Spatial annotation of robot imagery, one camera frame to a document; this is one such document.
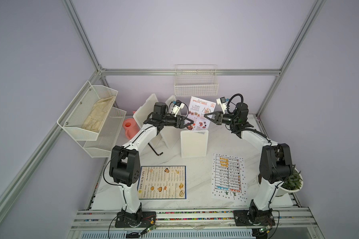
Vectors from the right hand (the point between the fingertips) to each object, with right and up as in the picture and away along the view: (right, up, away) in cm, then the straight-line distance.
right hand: (205, 117), depth 83 cm
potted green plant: (+39, -32, -14) cm, 53 cm away
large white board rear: (-36, +2, -1) cm, 36 cm away
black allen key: (-30, -24, +15) cm, 41 cm away
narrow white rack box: (-6, -15, +5) cm, 17 cm away
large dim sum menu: (-25, -38, +3) cm, 46 cm away
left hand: (-9, -3, -1) cm, 10 cm away
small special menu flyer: (-4, +5, -3) cm, 7 cm away
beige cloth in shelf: (-59, +5, -1) cm, 60 cm away
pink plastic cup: (-48, -6, +14) cm, 50 cm away
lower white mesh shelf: (-63, -11, +11) cm, 65 cm away
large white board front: (-22, -10, +14) cm, 28 cm away
